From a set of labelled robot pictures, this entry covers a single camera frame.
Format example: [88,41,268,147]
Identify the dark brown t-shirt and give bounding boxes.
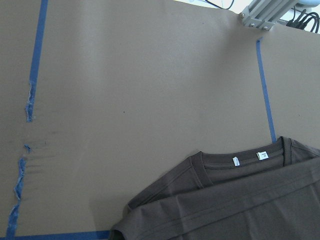
[109,136,320,240]

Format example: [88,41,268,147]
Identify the aluminium frame post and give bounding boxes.
[239,0,299,31]

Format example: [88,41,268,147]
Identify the black power strip cables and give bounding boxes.
[284,6,320,33]

